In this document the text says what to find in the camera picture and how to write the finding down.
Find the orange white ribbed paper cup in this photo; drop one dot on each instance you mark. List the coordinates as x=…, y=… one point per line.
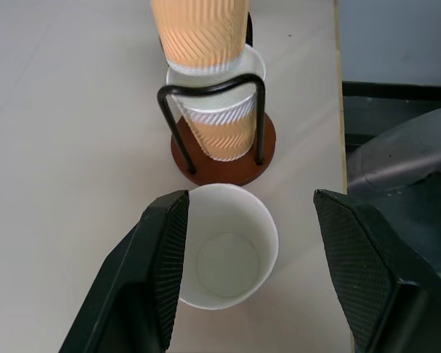
x=226, y=125
x=200, y=33

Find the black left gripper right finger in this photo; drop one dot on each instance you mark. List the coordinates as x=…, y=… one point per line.
x=367, y=272

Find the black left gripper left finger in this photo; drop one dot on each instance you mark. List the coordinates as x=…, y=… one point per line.
x=147, y=279

